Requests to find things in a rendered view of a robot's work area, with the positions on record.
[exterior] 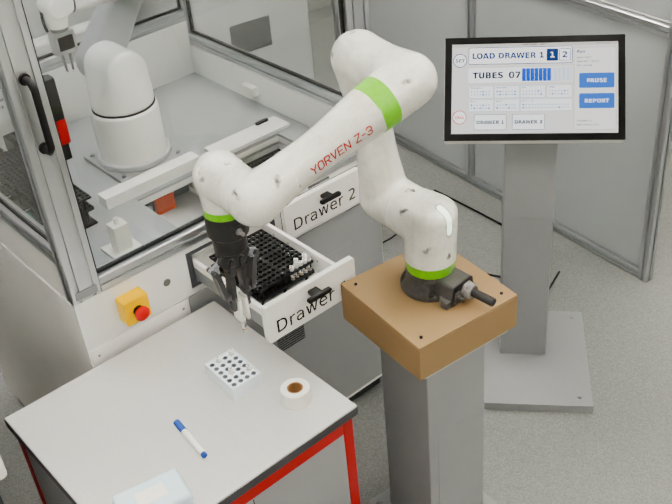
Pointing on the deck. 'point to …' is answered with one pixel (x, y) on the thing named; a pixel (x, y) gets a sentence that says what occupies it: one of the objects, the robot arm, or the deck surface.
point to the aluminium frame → (66, 231)
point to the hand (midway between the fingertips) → (241, 306)
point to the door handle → (39, 114)
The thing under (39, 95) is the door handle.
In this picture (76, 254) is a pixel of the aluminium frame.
